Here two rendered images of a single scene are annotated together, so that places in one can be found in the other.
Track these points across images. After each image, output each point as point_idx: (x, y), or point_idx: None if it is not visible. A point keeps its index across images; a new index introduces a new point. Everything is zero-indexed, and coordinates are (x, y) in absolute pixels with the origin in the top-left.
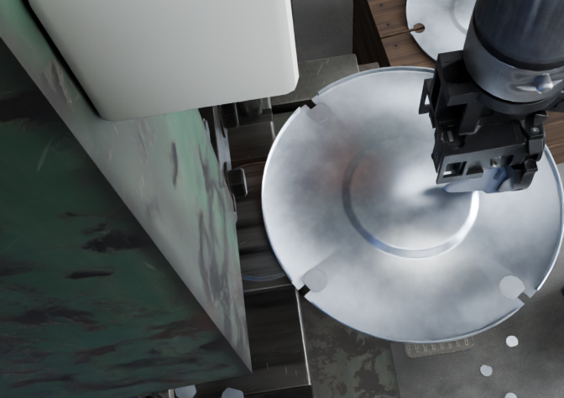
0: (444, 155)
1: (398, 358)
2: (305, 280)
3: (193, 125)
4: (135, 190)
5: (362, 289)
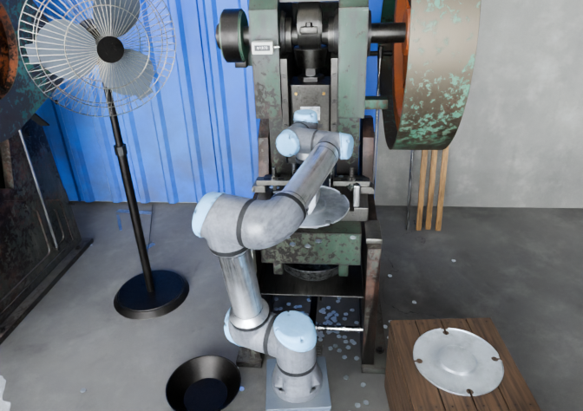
0: (298, 167)
1: None
2: None
3: (275, 86)
4: (253, 59)
5: None
